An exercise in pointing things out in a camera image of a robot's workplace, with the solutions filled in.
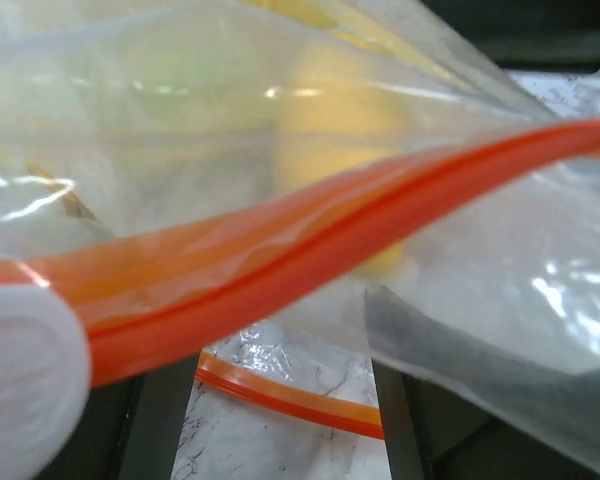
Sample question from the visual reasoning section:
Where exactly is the fake banana bunch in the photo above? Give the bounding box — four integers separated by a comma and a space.
0, 1, 451, 249

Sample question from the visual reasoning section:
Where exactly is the zip bag with yellow fruit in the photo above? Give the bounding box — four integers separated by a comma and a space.
0, 1, 600, 474

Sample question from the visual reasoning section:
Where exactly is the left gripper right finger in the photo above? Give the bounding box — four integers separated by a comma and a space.
364, 287, 600, 479

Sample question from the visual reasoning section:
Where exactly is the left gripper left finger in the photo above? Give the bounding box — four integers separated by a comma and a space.
44, 355, 198, 480

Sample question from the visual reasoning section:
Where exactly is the fake yellow mango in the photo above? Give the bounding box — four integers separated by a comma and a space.
274, 39, 416, 281

